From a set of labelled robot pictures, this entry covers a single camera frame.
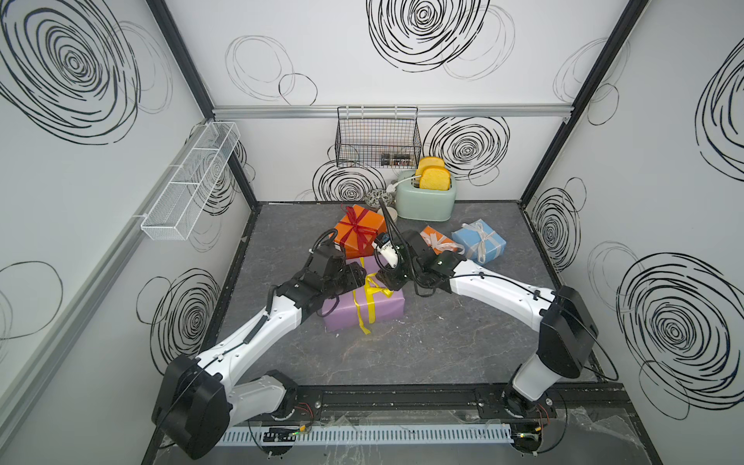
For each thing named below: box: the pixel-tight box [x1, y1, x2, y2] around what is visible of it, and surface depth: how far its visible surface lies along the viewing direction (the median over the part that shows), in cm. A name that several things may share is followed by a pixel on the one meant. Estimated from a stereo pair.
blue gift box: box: [451, 218, 507, 265], surface depth 101 cm
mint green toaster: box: [395, 170, 457, 222], surface depth 109 cm
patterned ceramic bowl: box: [365, 188, 394, 210], surface depth 122 cm
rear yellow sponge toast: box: [416, 155, 446, 176], surface depth 107 cm
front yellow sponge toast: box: [419, 167, 451, 191], surface depth 104 cm
